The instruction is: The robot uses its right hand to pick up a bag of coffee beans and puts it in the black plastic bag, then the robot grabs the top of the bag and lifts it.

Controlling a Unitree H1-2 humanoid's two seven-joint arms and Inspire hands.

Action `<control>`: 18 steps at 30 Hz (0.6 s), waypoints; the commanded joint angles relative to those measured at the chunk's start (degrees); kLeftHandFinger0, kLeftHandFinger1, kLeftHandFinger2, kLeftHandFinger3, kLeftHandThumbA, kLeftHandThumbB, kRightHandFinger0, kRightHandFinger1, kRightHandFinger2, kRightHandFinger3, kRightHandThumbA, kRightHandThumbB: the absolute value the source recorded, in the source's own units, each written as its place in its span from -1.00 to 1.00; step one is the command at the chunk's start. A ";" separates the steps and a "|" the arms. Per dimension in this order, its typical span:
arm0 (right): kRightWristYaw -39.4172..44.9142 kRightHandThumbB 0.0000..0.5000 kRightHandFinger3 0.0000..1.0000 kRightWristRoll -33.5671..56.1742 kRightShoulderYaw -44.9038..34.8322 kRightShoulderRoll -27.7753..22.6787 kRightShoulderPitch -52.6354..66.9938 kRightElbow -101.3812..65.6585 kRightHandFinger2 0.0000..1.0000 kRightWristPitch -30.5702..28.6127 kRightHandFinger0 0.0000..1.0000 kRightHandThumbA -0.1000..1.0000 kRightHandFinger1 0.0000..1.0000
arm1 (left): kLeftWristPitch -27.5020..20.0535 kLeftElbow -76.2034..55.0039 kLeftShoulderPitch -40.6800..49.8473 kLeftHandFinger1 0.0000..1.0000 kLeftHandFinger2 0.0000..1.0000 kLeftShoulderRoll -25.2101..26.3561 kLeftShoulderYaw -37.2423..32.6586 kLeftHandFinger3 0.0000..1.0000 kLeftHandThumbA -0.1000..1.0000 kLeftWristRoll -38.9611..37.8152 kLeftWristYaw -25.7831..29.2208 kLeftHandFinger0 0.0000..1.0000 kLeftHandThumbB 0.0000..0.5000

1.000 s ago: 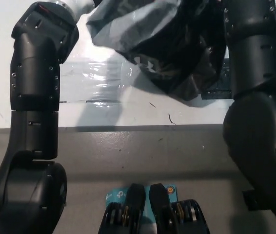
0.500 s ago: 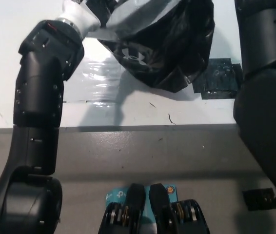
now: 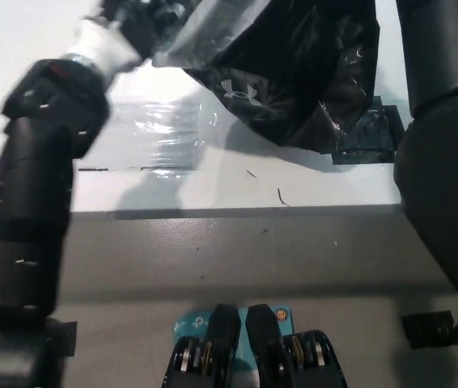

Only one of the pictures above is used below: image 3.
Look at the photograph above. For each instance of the teal router box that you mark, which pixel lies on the teal router box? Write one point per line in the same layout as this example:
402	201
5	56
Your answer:
194	323

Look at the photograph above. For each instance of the black floor tape patch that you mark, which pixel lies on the black floor tape patch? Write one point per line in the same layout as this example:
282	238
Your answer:
427	329
65	339

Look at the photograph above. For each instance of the large black tape patch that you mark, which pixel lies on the large black tape patch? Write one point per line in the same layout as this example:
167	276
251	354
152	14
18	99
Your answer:
368	137

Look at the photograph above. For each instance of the clear tape patch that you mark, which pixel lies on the clear tape patch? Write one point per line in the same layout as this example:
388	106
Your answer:
164	129

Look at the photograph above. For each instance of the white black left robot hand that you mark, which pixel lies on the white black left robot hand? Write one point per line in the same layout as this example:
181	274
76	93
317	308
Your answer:
107	44

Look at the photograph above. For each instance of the black plastic shopping bag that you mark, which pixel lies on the black plastic shopping bag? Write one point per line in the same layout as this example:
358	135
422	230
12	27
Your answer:
285	81

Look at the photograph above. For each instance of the thin black tape line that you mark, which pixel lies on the thin black tape line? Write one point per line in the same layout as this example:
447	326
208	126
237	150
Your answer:
93	169

